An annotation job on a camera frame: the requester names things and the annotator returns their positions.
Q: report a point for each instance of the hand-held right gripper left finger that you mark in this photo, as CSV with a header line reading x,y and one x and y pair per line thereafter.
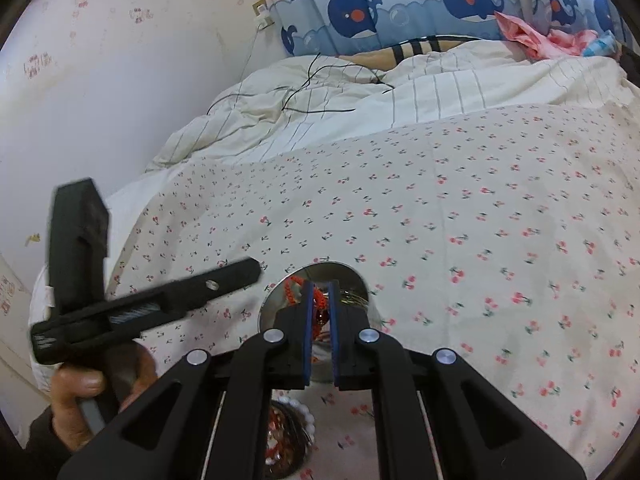
x,y
306,320

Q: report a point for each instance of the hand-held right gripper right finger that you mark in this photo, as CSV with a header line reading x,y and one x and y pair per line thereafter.
x,y
334,320

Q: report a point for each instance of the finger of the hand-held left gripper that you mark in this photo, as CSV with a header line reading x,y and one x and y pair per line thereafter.
x,y
200,287

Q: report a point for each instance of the round metal bowl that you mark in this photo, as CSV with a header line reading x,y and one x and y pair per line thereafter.
x,y
272,305

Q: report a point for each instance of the person's left forearm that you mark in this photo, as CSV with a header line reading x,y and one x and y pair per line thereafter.
x,y
42,442

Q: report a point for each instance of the pearl-rimmed jewelry dish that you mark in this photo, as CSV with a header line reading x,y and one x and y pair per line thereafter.
x,y
295,410

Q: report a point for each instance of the person's left hand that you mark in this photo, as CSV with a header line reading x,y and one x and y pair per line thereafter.
x,y
70,410

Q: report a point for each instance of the cherry print bed sheet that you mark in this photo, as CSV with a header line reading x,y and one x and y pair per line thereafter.
x,y
450,260

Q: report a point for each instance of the striped cream duvet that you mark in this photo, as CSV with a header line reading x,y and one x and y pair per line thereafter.
x,y
450,85

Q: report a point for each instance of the striped tan pillow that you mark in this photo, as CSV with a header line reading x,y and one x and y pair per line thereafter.
x,y
380,55

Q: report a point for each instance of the whale print curtain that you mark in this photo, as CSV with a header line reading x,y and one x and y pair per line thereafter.
x,y
400,0

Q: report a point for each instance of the pink cloth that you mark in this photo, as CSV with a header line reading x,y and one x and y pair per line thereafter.
x,y
530,35

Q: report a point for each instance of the light blue packet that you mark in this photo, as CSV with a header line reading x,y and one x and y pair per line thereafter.
x,y
600,45

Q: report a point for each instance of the wall socket with charger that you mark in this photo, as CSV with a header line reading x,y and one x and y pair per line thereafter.
x,y
262,12

